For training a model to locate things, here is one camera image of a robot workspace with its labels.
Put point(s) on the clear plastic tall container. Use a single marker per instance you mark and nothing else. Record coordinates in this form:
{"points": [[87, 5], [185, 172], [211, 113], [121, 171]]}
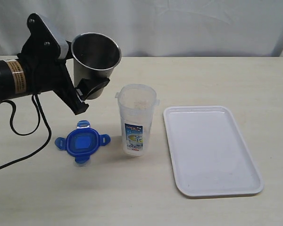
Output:
{"points": [[136, 104]]}

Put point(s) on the white backdrop curtain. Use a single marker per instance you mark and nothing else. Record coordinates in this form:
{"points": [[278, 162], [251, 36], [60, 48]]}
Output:
{"points": [[156, 28]]}

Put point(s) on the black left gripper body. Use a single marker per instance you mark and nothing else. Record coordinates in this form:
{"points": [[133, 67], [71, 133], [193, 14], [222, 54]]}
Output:
{"points": [[47, 73]]}

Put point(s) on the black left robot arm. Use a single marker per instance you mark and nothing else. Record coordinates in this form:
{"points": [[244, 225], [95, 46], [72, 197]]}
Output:
{"points": [[14, 79]]}

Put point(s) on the blue plastic lid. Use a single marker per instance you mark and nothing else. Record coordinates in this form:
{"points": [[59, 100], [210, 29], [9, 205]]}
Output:
{"points": [[82, 142]]}

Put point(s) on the stainless steel cup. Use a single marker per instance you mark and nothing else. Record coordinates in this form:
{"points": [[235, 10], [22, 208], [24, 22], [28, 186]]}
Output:
{"points": [[95, 56]]}

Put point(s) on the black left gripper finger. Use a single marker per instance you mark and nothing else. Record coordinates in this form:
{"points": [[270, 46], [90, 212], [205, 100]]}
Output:
{"points": [[89, 89]]}

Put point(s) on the white plastic tray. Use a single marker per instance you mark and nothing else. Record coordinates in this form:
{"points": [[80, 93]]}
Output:
{"points": [[208, 153]]}

